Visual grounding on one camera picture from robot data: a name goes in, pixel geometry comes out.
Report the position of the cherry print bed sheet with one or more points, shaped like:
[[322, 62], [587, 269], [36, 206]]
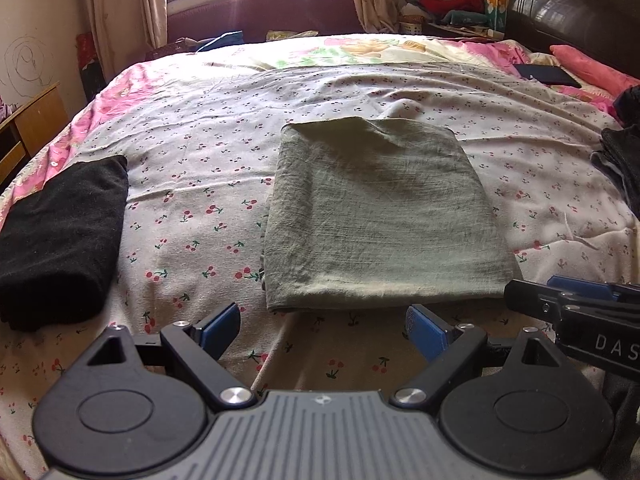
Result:
[[200, 135]]

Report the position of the pink floral quilt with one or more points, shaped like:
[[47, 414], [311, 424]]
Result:
[[350, 50]]

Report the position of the light wooden cabinet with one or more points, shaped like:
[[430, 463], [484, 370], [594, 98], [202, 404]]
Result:
[[40, 120]]

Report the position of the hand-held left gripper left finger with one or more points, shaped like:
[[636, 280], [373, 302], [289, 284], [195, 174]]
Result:
[[220, 327]]

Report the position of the maroon padded window seat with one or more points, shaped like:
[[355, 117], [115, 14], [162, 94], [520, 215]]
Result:
[[270, 10]]

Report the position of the black folded cloth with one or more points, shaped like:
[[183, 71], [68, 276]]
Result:
[[60, 240]]

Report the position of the black tablet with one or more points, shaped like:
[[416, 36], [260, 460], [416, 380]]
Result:
[[547, 75]]

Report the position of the green linen pants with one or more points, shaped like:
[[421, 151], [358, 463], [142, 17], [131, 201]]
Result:
[[380, 210]]

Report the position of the red cloth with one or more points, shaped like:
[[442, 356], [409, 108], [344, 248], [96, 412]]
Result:
[[450, 4]]

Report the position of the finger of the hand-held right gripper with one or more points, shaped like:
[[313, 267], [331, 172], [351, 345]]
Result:
[[580, 285], [530, 300]]

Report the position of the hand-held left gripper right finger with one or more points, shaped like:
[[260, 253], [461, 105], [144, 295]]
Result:
[[425, 327]]

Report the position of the red bag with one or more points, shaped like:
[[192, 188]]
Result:
[[90, 65]]

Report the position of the black plastic bag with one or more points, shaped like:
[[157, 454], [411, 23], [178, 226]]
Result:
[[629, 107]]

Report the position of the dark grey folded jeans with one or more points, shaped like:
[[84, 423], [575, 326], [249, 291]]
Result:
[[620, 160]]

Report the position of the teal cloth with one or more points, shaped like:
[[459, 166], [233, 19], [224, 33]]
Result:
[[462, 17]]

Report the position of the yellow green cloth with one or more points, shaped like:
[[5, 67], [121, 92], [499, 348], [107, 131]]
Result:
[[290, 35]]

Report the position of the woven basket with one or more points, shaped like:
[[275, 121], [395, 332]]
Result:
[[411, 26]]

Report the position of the pink pillow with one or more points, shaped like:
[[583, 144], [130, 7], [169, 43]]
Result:
[[595, 67]]

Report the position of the dark wooden headboard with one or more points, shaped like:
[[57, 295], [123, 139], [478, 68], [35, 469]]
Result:
[[575, 5]]

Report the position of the blue cloth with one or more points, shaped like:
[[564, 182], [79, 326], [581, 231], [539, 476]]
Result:
[[220, 42]]

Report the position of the yellow floral packet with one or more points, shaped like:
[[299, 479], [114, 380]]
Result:
[[494, 0]]

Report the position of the dark patterned cloth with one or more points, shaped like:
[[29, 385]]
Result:
[[170, 47]]

